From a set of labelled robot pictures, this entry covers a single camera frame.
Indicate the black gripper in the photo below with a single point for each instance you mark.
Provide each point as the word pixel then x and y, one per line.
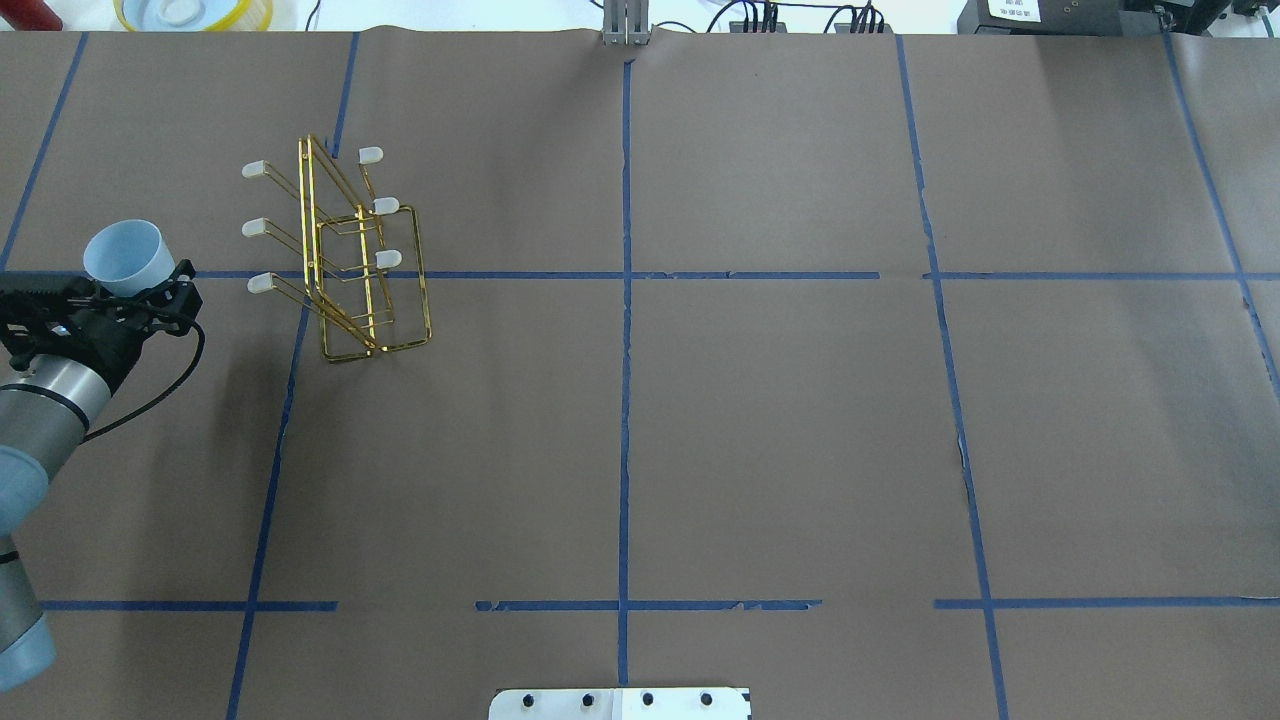
pixel 102 345

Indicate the light blue plastic cup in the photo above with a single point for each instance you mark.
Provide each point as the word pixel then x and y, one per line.
pixel 128 258

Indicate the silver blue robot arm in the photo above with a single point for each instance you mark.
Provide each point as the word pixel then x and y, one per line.
pixel 47 412

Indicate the red cylinder bottle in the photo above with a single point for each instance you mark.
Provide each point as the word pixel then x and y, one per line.
pixel 30 15

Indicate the black device box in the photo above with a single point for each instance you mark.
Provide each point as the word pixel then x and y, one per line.
pixel 1088 18

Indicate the gold wire cup holder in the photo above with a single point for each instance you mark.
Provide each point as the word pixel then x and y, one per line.
pixel 362 259

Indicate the aluminium frame post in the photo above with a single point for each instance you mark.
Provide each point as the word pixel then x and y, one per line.
pixel 625 22

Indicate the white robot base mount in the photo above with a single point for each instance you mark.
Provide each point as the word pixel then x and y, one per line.
pixel 622 703

